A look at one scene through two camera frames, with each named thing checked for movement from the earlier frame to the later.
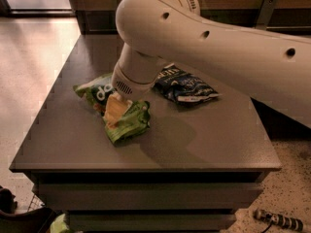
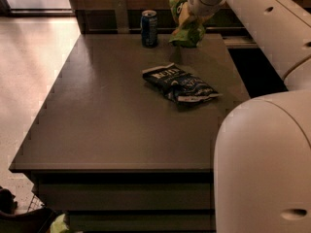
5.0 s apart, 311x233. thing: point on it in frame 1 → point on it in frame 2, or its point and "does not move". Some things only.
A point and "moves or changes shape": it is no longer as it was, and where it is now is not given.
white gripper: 129,86 → 198,0
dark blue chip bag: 182,85 does not move
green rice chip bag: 96,92 moves or changes shape
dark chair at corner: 35,220 does not move
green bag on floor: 59,225 does not move
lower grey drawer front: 151,221 does not move
